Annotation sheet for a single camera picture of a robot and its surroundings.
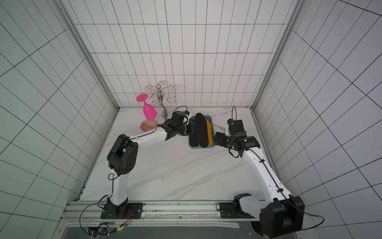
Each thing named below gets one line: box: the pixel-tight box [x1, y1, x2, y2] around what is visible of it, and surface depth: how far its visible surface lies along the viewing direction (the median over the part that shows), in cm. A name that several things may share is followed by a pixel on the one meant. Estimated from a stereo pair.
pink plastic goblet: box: [136, 93, 158, 121], surface depth 94 cm
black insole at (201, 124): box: [194, 112, 209, 148], surface depth 92 cm
